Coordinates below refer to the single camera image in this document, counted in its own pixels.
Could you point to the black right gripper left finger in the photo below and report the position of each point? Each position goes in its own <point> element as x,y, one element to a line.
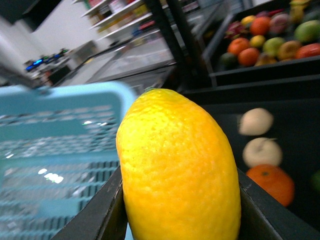
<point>104,216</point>

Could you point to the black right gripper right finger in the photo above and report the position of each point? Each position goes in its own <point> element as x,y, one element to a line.
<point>264,218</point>

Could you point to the yellow lemon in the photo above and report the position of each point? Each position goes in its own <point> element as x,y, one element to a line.
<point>179,176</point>

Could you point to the teal plastic shopping basket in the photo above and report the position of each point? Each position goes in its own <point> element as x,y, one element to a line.
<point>57,149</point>

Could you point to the large mandarin orange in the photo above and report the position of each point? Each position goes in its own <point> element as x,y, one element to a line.
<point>274,181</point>

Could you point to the white apple front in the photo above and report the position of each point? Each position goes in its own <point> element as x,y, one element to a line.
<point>262,150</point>

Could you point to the white pear left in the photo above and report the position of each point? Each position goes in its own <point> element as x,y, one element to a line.
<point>255,122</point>

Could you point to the glass top freezer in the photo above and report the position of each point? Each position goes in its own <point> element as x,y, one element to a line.
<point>144,54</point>

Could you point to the red tomato far tray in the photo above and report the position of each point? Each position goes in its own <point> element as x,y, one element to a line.
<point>307,51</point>

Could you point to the green apple far tray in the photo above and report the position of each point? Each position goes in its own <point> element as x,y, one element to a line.
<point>308,31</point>

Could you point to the black shelf upright post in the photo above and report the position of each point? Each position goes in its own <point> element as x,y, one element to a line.
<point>162,22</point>

